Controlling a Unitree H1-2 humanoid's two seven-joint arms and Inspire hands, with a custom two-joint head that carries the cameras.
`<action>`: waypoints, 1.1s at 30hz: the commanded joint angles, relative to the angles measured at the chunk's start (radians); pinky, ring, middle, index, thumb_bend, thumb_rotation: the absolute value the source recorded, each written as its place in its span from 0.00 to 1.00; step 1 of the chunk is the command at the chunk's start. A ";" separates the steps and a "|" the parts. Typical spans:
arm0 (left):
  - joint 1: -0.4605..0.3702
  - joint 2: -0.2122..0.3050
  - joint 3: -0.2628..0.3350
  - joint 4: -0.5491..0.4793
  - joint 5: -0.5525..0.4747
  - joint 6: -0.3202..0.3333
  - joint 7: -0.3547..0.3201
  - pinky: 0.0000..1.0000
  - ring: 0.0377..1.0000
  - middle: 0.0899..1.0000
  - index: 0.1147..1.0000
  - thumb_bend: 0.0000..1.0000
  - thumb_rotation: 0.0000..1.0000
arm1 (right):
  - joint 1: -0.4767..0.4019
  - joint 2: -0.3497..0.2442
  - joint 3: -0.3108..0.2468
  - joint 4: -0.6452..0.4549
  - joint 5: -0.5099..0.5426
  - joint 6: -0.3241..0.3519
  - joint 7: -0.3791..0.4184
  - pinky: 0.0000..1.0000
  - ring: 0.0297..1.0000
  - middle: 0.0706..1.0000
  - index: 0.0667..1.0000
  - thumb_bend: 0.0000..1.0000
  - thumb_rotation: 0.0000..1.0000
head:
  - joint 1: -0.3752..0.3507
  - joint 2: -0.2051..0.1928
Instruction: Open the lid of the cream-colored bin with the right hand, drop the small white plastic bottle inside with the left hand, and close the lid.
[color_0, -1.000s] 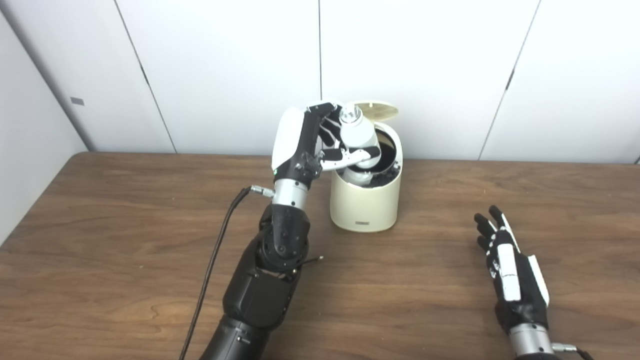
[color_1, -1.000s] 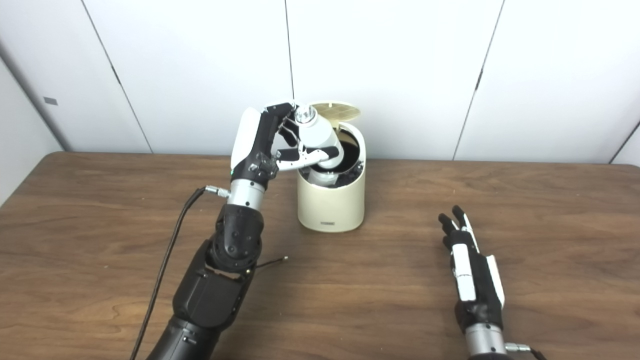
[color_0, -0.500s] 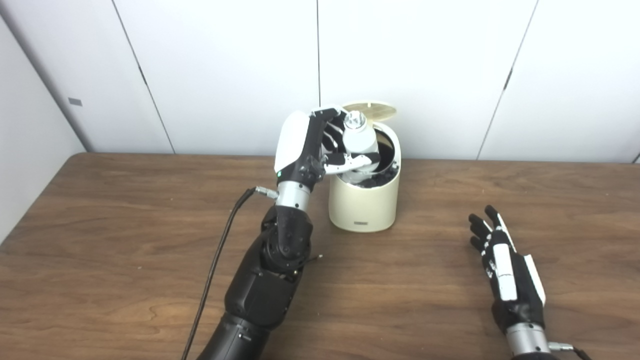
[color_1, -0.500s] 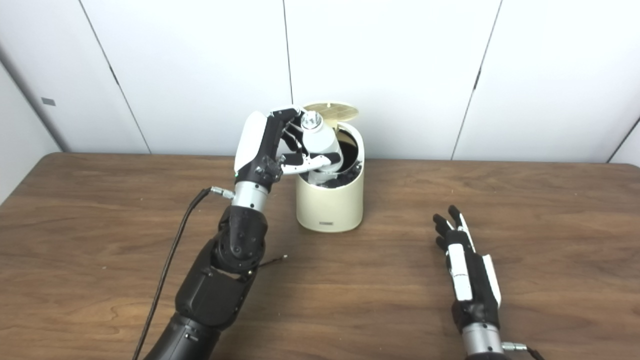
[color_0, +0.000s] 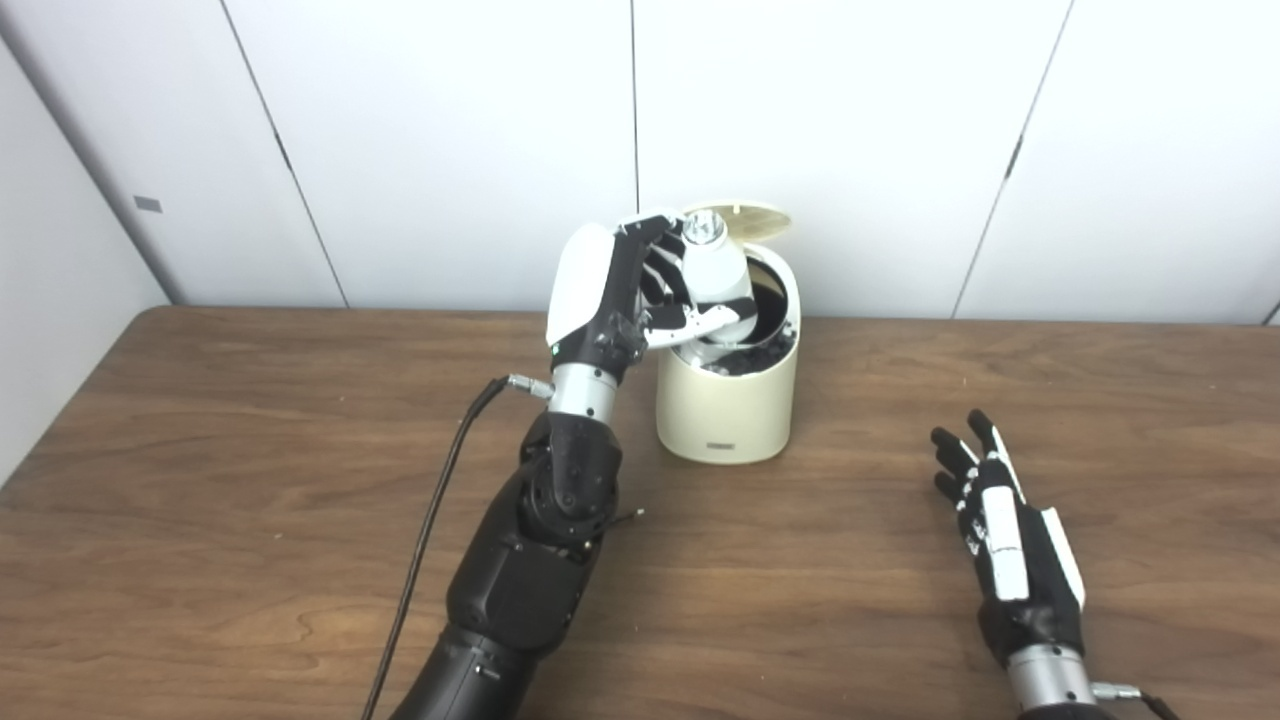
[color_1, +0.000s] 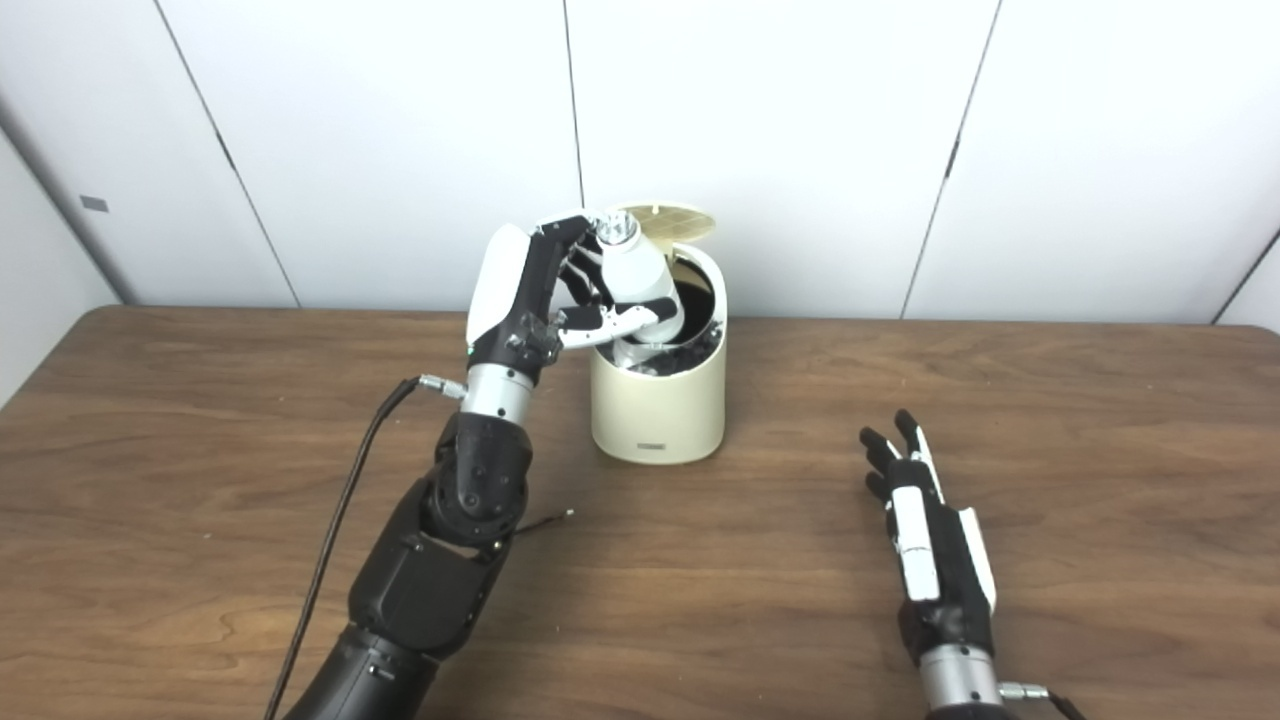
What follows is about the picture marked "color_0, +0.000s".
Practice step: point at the white and black left hand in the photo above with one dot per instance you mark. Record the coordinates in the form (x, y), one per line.
(590, 290)

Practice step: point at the white and black right hand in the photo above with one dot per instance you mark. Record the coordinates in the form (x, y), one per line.
(1030, 580)

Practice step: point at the small white plastic bottle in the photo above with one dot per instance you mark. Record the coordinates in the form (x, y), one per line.
(715, 270)

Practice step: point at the cream-colored desktop bin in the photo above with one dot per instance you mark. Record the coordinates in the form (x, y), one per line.
(725, 410)

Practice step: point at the round cream bin lid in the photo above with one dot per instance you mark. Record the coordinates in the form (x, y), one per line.
(760, 222)

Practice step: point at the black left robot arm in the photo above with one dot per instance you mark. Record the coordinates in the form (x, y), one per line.
(530, 570)

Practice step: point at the black bin liner bag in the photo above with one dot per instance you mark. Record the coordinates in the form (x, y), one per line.
(768, 300)

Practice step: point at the small grey wall tag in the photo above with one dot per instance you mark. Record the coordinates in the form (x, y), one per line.
(148, 203)

